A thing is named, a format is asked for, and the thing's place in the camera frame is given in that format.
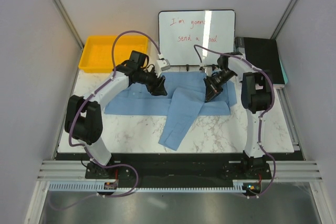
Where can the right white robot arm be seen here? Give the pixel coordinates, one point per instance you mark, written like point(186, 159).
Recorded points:
point(257, 98)

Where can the white slotted cable duct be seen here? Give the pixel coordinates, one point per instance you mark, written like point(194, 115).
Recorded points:
point(110, 187)

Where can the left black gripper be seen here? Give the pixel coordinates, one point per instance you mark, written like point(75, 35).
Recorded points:
point(157, 87)

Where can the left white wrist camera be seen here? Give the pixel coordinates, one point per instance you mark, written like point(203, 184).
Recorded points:
point(161, 65)

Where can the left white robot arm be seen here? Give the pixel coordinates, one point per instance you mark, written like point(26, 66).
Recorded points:
point(83, 120)

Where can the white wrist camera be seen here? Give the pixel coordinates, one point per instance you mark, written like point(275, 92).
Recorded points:
point(161, 65)
point(202, 67)

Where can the small whiteboard with red writing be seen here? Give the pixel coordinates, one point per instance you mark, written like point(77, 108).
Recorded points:
point(179, 31)

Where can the blue long sleeve shirt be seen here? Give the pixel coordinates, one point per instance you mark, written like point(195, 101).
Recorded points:
point(184, 102)

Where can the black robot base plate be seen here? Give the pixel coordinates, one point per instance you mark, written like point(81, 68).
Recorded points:
point(225, 166)

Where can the yellow plastic tray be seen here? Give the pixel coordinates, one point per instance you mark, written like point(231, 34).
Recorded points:
point(97, 53)

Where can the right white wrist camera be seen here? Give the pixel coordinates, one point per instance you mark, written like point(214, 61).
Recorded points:
point(202, 67)

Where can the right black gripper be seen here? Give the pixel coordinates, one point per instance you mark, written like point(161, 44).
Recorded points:
point(211, 89)

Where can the black binder folder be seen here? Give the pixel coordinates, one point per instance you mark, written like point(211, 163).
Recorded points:
point(262, 53)

